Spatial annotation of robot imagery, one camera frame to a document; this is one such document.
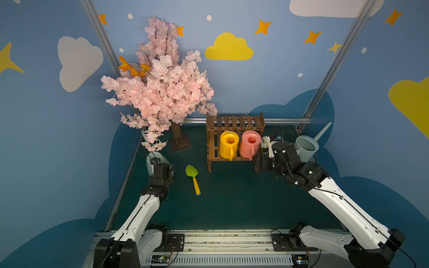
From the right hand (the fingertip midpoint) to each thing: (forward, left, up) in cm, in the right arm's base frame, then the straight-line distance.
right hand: (263, 155), depth 73 cm
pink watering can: (+7, +5, -1) cm, 9 cm away
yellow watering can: (+14, +15, -7) cm, 22 cm away
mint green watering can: (+4, +50, -13) cm, 52 cm away
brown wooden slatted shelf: (+18, +23, 0) cm, 29 cm away
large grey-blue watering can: (+14, -27, -10) cm, 32 cm away
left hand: (-3, +50, -16) cm, 52 cm away
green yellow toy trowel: (+3, +35, -25) cm, 43 cm away
